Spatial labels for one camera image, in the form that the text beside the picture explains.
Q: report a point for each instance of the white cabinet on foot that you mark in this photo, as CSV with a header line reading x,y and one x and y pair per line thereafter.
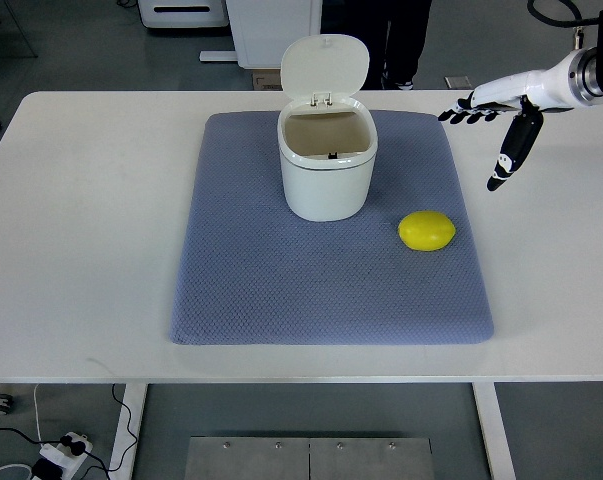
x,y
262,31

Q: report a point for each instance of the grey floor outlet plate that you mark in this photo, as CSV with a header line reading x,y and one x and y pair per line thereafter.
x,y
458,82

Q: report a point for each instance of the white power strip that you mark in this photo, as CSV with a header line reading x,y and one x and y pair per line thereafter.
x,y
69,453

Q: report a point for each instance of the cardboard box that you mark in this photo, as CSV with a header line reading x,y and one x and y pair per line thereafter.
x,y
266,80

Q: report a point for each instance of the person in dark trousers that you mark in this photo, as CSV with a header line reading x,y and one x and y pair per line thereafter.
x,y
394,33

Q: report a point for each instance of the blue quilted mat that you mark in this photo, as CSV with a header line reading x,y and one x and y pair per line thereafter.
x,y
253,272

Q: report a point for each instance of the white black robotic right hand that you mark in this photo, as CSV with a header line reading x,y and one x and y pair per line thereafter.
x,y
529,95

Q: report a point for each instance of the white trash bin with lid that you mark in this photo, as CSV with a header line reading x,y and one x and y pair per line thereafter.
x,y
327,139

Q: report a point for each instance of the left white table leg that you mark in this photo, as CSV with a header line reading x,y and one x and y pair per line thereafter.
x,y
126,441

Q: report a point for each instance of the white appliance with dark slot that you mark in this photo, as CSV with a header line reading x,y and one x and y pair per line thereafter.
x,y
176,14

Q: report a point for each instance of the metal floor plate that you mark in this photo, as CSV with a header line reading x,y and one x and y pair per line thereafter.
x,y
309,458

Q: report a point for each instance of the right white table leg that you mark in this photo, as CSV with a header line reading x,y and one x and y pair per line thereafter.
x,y
493,431

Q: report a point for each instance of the white table leg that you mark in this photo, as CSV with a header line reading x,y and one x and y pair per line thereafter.
x,y
493,431
126,441

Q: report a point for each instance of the yellow lemon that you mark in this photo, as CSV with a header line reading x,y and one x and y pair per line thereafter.
x,y
426,230

